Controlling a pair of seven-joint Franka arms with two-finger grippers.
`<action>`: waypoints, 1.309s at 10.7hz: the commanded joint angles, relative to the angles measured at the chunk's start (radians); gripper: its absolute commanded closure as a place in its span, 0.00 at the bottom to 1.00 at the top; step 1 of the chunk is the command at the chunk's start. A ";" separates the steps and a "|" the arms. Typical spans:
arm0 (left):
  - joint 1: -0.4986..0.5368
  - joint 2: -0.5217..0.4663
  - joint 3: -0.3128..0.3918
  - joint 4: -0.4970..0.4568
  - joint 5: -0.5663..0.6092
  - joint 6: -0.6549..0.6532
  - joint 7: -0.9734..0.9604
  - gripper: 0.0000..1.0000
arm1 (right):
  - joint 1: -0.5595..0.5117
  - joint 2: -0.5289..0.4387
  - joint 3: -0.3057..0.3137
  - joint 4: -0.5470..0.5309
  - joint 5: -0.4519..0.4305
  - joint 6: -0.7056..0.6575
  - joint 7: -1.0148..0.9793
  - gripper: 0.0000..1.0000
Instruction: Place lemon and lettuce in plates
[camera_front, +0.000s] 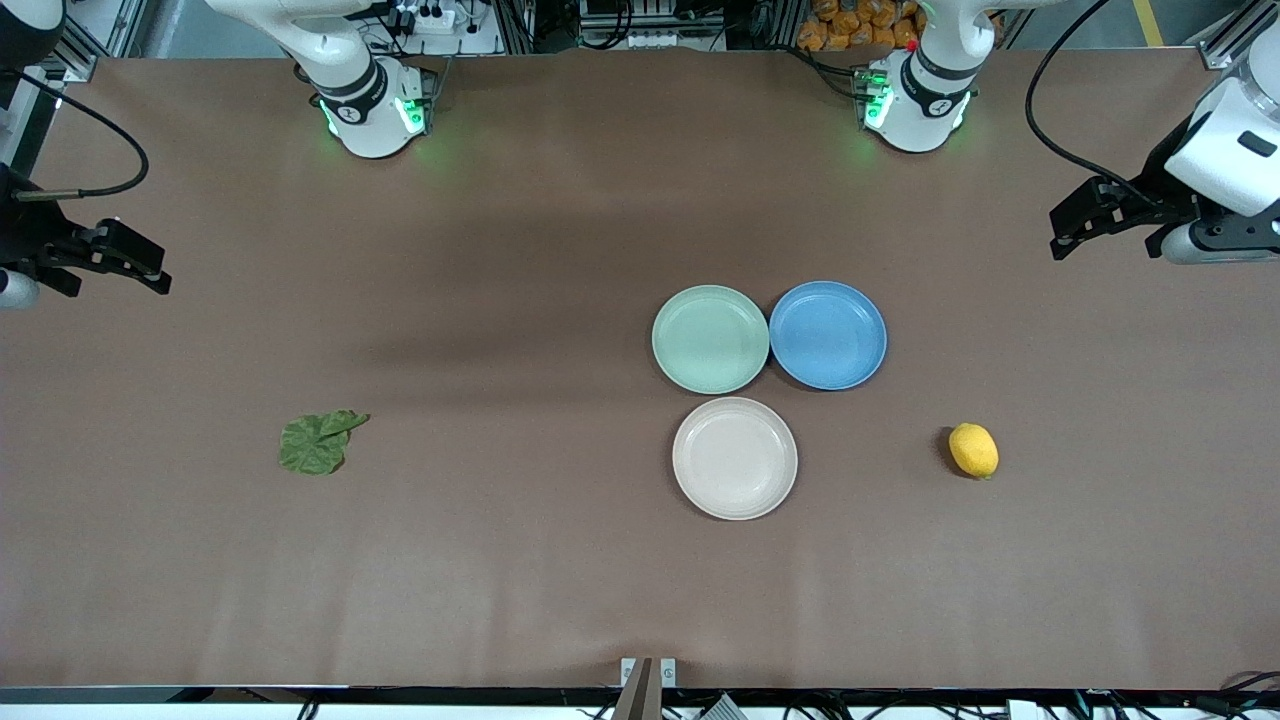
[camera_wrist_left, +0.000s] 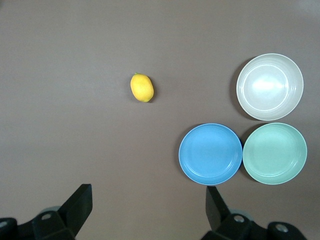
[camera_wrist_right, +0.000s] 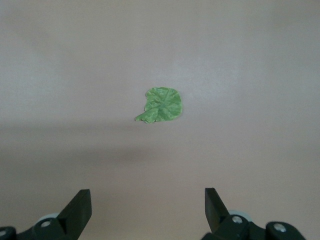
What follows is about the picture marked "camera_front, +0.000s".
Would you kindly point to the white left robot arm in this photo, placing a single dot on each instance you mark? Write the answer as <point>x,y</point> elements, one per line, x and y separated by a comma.
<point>925,95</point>

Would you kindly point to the bag of orange fruit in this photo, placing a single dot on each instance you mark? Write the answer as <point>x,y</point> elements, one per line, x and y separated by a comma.
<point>850,25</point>

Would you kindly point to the white power strip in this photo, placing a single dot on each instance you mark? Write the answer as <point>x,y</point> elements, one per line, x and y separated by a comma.
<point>425,18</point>

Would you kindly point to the green lettuce leaf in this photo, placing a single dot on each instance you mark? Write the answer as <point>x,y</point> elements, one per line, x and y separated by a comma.
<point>313,445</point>

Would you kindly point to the light green plate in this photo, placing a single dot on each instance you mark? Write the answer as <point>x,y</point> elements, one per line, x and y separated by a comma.
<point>710,340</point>

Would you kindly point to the silver table edge bracket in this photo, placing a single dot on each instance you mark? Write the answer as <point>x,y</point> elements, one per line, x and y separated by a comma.
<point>668,670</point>

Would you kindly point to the yellow lemon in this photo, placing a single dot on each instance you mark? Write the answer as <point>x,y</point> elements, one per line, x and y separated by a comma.
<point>973,450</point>

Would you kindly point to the brown table cover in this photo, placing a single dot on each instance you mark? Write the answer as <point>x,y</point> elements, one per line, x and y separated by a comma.
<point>500,250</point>

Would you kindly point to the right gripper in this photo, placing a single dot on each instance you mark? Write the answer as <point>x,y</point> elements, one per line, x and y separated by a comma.
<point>20,236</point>

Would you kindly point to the brown camera stand pole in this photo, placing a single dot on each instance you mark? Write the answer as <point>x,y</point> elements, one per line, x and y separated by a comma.
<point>635,695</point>

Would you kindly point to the beige plate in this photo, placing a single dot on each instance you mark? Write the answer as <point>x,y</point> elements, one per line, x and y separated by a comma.
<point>735,458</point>

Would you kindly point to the blue plate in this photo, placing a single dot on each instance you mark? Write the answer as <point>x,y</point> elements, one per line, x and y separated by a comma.
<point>828,335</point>

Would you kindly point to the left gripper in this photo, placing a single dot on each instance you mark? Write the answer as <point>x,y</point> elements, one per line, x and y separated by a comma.
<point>1166,190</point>

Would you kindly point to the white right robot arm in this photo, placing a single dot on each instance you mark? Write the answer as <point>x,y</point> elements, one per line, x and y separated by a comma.
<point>365,95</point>

